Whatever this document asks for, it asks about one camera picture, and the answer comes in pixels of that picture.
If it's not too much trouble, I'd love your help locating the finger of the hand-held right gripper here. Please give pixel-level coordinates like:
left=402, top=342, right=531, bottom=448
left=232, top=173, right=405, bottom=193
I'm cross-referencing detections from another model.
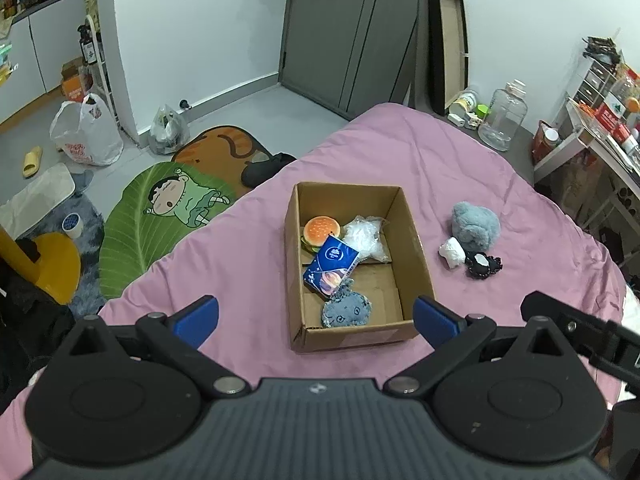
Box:
left=520, top=290, right=618, bottom=361

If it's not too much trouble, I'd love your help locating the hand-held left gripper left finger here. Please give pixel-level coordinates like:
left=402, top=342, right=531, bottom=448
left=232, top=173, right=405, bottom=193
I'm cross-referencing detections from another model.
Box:
left=62, top=296, right=251, bottom=397

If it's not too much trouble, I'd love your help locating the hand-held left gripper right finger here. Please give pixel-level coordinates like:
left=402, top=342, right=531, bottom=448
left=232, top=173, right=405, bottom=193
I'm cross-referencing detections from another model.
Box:
left=384, top=296, right=566, bottom=397

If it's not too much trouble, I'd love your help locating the brown cardboard box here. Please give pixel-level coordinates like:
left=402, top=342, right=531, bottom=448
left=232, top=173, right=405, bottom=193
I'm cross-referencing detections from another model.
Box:
left=284, top=182, right=436, bottom=353

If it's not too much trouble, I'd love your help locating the blue-grey plush toy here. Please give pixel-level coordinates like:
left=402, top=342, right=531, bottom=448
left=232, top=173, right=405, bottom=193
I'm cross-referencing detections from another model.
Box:
left=321, top=279, right=373, bottom=329

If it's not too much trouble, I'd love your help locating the clear plastic stuffed bag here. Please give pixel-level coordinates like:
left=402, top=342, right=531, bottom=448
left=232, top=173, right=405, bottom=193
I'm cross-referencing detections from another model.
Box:
left=342, top=215, right=391, bottom=263

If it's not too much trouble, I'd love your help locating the blue tissue packet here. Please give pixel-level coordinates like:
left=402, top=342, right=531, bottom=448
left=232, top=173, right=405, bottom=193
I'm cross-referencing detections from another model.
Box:
left=303, top=234, right=361, bottom=297

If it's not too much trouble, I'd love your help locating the orange burger squishy toy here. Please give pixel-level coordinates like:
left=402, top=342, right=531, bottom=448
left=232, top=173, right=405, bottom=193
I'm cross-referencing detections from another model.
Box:
left=302, top=216, right=342, bottom=253

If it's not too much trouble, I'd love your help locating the pink bed sheet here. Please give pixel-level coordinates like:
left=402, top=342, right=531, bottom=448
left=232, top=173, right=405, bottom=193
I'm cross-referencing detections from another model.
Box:
left=0, top=102, right=627, bottom=480

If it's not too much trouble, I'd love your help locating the small white plush toy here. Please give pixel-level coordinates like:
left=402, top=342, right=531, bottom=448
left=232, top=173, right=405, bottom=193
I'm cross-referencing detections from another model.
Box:
left=439, top=237, right=467, bottom=269

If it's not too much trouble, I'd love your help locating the grey-blue plush toy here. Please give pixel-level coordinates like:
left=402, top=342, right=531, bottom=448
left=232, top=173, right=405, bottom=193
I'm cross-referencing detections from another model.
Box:
left=451, top=201, right=501, bottom=252

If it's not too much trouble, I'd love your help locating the green leaf cartoon rug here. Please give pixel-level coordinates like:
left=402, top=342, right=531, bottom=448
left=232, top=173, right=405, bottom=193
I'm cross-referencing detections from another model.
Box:
left=99, top=162, right=237, bottom=301

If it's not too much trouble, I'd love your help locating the blue fuzzy rug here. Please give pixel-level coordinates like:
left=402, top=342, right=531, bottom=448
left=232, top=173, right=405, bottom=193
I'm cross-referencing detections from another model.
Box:
left=0, top=170, right=108, bottom=321

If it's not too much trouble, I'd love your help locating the white desk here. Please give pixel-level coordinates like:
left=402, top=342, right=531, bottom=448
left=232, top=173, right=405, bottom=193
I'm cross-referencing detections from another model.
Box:
left=532, top=95, right=640, bottom=241

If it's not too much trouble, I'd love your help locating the yellow stool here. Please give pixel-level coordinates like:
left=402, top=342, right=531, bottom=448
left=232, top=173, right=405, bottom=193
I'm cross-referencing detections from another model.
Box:
left=0, top=225, right=82, bottom=306

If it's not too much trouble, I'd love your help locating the tape roll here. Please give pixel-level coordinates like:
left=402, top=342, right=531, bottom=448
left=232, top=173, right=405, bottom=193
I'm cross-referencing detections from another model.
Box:
left=61, top=213, right=85, bottom=239

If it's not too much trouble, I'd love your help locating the grey bedside table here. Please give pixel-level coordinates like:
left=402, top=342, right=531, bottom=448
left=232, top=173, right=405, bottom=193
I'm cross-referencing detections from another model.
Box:
left=440, top=110, right=543, bottom=181

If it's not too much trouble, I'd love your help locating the red paper bag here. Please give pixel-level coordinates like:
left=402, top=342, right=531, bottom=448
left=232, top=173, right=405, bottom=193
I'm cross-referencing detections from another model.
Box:
left=531, top=120, right=562, bottom=163

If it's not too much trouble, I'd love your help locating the black slipper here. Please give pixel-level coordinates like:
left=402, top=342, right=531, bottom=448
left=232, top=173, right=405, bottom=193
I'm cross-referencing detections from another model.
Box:
left=241, top=152, right=298, bottom=186

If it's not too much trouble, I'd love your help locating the dark cloth pile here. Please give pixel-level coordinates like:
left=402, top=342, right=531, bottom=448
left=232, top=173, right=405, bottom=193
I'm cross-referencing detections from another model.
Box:
left=0, top=260, right=76, bottom=411

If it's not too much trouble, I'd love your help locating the orange cat rug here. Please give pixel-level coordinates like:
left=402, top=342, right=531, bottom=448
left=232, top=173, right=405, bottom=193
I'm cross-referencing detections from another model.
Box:
left=172, top=126, right=273, bottom=196

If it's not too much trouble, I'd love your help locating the grey plastic bag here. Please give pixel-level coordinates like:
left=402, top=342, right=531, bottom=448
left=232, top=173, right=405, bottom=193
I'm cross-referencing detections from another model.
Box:
left=149, top=105, right=191, bottom=155

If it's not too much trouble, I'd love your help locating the lying red label bottle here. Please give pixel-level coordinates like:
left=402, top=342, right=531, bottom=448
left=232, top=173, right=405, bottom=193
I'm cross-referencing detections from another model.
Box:
left=611, top=122, right=640, bottom=161

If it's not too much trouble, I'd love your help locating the large clear water jug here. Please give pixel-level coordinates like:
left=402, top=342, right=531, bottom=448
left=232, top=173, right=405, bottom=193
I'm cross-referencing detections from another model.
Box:
left=477, top=80, right=529, bottom=152

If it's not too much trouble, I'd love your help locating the white floor cushion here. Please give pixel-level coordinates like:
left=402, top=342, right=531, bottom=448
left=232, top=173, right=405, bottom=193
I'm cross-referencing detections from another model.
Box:
left=0, top=162, right=76, bottom=241

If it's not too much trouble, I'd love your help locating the upright red label water bottle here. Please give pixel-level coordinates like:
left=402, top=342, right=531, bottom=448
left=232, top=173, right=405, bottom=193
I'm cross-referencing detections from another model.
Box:
left=594, top=71, right=640, bottom=133

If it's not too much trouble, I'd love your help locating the white plastic shopping bag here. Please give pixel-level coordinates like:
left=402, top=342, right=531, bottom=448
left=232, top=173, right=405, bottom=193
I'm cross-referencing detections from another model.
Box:
left=50, top=92, right=124, bottom=167

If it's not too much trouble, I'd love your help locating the yellow slipper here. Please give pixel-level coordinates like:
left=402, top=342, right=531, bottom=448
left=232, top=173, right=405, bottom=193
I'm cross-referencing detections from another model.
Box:
left=21, top=146, right=44, bottom=177

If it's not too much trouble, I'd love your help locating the translucent drawer organizer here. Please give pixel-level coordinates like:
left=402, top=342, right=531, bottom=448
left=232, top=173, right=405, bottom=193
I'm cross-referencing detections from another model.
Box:
left=575, top=57, right=626, bottom=106

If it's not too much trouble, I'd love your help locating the orange cardboard box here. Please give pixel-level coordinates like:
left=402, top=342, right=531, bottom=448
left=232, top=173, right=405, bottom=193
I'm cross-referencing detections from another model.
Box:
left=61, top=57, right=93, bottom=101

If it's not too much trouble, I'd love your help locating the flat cardboard tray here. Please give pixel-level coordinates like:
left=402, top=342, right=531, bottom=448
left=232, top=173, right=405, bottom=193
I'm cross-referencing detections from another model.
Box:
left=426, top=0, right=470, bottom=116

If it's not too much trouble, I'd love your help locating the dark spray bottle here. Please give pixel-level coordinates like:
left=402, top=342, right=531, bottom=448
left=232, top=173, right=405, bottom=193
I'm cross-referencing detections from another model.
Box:
left=77, top=25, right=98, bottom=66

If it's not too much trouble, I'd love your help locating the grey door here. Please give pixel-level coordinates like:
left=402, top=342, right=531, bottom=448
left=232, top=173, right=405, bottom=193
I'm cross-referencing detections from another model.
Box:
left=277, top=0, right=448, bottom=121

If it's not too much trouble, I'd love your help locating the white cabinet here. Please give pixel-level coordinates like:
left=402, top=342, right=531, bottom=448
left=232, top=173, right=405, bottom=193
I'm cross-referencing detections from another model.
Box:
left=0, top=0, right=96, bottom=126

